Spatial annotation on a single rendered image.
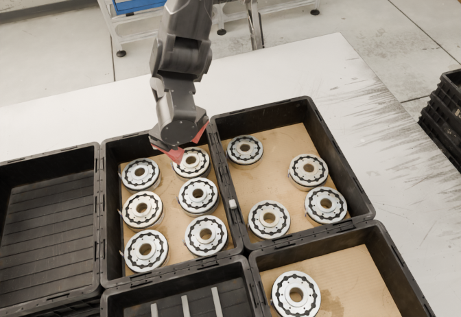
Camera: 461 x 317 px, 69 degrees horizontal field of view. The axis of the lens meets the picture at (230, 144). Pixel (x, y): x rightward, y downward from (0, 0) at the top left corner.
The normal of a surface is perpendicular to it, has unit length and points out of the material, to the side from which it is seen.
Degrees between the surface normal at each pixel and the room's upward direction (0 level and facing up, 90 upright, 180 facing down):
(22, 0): 90
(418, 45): 0
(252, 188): 0
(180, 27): 80
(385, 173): 0
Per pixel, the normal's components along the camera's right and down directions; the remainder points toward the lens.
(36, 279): -0.06, -0.61
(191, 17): 0.33, 0.61
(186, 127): 0.26, 0.76
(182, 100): 0.36, -0.58
